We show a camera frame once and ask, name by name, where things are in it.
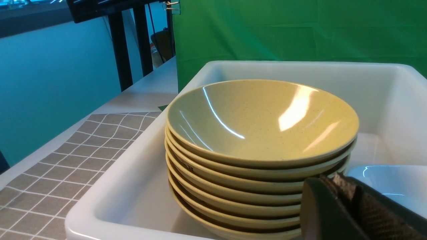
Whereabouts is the white square dish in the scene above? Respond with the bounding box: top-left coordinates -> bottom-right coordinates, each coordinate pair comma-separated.
347,165 -> 427,218

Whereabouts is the black metal stand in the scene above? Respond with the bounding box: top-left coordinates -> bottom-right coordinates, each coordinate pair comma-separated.
66,0 -> 179,91

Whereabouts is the green backdrop cloth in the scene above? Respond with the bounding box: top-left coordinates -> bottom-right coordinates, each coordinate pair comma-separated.
173,0 -> 427,91

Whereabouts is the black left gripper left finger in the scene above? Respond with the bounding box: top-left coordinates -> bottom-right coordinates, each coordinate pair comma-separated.
300,178 -> 369,240

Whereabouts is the yellow noodle bowl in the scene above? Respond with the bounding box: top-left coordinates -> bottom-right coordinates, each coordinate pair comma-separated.
166,79 -> 360,169
166,162 -> 301,219
169,184 -> 302,240
165,138 -> 351,194
168,174 -> 300,231
166,147 -> 302,206
165,127 -> 357,182

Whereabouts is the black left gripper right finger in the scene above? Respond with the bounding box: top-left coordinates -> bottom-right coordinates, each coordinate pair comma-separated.
320,173 -> 426,240

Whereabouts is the grey checkered table mat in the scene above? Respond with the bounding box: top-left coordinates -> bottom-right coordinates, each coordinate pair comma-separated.
0,111 -> 160,240

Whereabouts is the large white plastic bin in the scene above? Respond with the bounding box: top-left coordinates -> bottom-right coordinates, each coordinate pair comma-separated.
65,61 -> 426,240

